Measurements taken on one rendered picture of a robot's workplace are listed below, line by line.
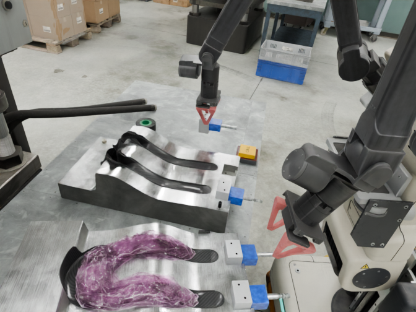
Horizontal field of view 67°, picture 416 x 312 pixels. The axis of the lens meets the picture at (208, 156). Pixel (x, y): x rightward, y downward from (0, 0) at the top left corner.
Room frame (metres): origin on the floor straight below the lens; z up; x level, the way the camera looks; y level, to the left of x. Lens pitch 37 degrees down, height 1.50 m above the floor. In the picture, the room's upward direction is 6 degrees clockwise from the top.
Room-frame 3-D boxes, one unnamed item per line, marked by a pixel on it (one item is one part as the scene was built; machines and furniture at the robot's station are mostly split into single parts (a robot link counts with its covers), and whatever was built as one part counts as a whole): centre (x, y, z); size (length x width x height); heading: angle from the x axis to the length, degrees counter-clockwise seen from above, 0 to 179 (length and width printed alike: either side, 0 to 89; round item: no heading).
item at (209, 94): (0.95, 0.02, 1.06); 0.10 x 0.07 x 0.07; 171
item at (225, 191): (0.64, -0.10, 0.89); 0.13 x 0.05 x 0.05; 81
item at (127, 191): (0.74, 0.16, 0.87); 0.50 x 0.26 x 0.14; 82
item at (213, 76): (0.96, 0.03, 1.12); 0.07 x 0.06 x 0.07; 81
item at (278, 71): (3.94, -0.83, 0.11); 0.61 x 0.41 x 0.22; 74
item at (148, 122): (1.07, 0.26, 0.82); 0.08 x 0.08 x 0.04
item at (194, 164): (0.73, 0.15, 0.92); 0.35 x 0.16 x 0.09; 82
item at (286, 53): (3.94, -0.83, 0.28); 0.61 x 0.41 x 0.15; 74
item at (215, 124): (0.95, -0.03, 0.93); 0.13 x 0.05 x 0.05; 81
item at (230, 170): (0.76, -0.07, 0.87); 0.05 x 0.05 x 0.04; 82
